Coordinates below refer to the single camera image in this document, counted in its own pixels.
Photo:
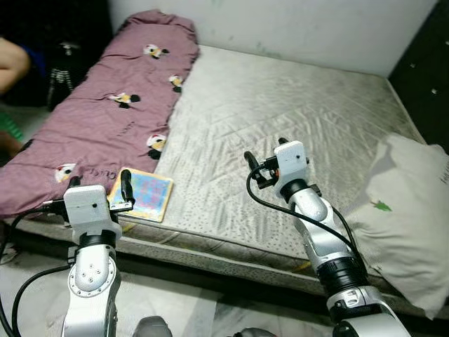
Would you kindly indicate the white pillow with green tree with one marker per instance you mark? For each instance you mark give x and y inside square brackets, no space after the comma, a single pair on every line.
[400,232]

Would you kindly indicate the silver left robot leg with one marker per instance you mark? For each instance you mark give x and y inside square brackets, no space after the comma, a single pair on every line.
[153,328]

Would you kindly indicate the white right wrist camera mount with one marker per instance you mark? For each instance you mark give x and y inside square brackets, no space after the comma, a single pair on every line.
[291,165]

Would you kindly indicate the colourful square picture book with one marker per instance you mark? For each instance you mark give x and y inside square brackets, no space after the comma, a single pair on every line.
[147,196]

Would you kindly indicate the purple cartoon print blanket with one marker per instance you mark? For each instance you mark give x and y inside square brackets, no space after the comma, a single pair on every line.
[105,126]

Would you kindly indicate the silver robot leg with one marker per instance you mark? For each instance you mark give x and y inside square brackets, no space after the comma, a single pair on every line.
[256,332]
[153,328]

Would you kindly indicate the green plastic stool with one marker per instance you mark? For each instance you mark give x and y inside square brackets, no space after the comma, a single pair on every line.
[8,126]

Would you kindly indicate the black bed frame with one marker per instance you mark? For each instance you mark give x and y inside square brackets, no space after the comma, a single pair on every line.
[210,284]

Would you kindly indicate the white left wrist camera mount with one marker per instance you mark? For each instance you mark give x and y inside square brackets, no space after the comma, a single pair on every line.
[88,207]

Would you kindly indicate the dark tufted headboard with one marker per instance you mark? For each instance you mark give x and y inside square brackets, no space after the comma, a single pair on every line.
[428,70]

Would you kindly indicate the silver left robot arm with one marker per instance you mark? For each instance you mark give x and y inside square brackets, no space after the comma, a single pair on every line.
[91,281]

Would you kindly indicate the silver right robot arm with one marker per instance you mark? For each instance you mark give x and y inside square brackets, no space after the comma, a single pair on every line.
[319,239]

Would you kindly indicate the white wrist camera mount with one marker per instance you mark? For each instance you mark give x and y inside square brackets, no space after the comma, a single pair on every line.
[88,207]
[291,165]

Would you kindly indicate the white quilted mattress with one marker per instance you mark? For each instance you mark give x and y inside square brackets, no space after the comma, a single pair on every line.
[280,112]

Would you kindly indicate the black backpack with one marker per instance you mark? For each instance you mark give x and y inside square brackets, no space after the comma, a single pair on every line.
[63,77]

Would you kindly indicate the silver right robot leg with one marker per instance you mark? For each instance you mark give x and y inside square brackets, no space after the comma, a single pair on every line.
[256,332]

